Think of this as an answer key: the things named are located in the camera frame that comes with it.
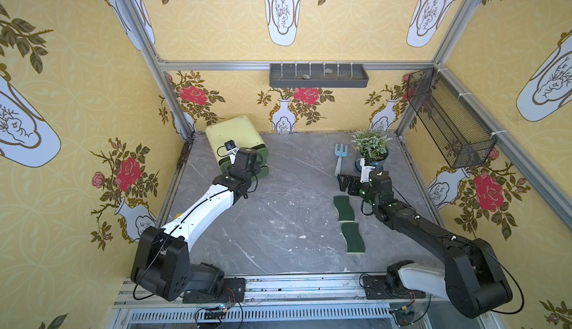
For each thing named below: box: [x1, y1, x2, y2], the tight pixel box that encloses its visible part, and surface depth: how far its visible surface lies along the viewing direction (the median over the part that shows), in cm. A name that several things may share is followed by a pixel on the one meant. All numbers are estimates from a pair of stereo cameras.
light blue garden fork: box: [333, 142, 348, 177], surface depth 112 cm
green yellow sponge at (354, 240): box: [341, 222, 366, 254], surface depth 86 cm
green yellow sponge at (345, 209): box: [333, 195, 355, 223], surface depth 93 cm
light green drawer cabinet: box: [205, 114, 269, 179], surface depth 93 cm
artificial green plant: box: [351, 128, 393, 161], surface depth 95 cm
